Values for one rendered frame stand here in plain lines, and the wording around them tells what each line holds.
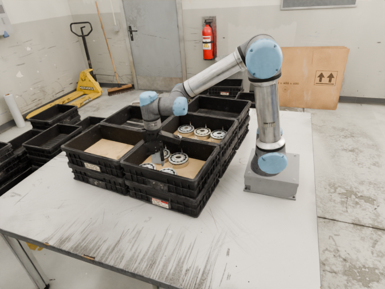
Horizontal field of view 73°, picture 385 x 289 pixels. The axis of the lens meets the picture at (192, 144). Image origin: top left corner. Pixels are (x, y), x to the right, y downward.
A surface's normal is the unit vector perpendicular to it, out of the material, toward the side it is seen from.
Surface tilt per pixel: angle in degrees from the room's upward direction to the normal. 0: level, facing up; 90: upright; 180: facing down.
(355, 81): 90
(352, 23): 90
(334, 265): 0
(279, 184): 90
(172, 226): 0
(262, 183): 90
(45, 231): 0
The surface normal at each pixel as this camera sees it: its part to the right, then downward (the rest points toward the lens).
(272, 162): -0.12, 0.64
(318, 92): -0.37, 0.26
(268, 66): -0.18, 0.41
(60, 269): -0.07, -0.85
